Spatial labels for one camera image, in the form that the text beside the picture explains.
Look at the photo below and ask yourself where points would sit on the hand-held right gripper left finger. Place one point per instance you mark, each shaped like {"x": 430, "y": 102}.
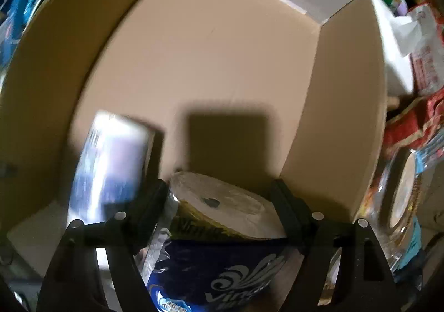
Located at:
{"x": 156, "y": 208}

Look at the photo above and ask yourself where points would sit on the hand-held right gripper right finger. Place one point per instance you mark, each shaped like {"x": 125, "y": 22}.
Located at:
{"x": 286, "y": 208}

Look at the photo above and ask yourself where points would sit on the shiny blue white packet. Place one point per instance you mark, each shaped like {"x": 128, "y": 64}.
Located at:
{"x": 111, "y": 166}

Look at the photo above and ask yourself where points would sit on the blue toilet paper roll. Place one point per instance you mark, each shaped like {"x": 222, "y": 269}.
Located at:
{"x": 222, "y": 228}

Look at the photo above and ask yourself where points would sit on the cardboard box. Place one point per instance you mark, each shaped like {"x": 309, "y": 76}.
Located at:
{"x": 215, "y": 65}

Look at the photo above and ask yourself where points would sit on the red gold snack packet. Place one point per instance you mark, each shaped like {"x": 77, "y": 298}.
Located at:
{"x": 412, "y": 121}

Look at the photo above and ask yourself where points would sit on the white crumpled tissue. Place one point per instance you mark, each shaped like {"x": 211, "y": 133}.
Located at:
{"x": 399, "y": 38}

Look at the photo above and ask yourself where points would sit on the red white printed packet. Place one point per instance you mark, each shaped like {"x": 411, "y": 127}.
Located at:
{"x": 428, "y": 58}

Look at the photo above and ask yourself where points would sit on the blue plastic bag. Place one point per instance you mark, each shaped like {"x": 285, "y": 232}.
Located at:
{"x": 20, "y": 17}

